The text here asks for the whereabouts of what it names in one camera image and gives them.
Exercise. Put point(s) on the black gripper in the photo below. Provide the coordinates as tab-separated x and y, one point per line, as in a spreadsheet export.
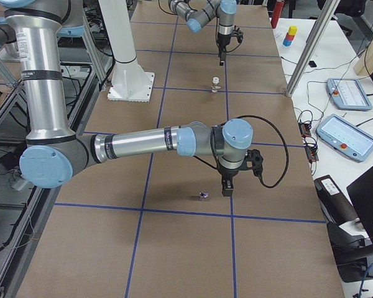
222	43
227	172

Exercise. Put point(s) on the white PPR pipe fitting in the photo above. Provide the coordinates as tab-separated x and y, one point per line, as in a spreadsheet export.
215	87

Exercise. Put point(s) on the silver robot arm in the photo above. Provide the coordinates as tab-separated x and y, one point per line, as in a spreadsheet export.
223	12
54	153

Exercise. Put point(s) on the blue toy block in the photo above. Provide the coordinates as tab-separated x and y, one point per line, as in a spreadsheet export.
287	43

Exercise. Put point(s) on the red cylinder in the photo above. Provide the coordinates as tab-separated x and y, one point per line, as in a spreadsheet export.
277	13

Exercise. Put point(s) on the red toy block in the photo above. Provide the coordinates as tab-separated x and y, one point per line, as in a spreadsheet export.
289	37

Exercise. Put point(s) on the yellow toy block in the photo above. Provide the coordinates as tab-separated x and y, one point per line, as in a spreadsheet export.
292	30

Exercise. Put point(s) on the small black puck device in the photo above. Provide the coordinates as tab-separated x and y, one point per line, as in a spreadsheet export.
312	64

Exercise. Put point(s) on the far teach pendant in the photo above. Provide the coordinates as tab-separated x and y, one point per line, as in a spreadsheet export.
348	94

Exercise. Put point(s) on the teach pendant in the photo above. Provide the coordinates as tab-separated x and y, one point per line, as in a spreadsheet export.
348	94
346	138

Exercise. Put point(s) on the near teach pendant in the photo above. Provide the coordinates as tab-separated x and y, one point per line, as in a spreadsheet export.
346	138

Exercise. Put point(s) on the black monitor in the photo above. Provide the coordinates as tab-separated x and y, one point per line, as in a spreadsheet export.
361	194

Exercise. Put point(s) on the wooden board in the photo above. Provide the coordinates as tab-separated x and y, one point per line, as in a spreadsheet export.
365	64

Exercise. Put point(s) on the circuit board with wires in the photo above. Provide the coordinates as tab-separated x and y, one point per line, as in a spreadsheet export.
309	141

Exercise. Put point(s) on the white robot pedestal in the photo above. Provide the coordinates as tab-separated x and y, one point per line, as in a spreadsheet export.
129	81

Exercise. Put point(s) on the aluminium frame post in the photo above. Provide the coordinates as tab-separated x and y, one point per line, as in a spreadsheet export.
313	39

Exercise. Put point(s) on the aluminium side frame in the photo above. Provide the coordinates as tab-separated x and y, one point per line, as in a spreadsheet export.
25	208

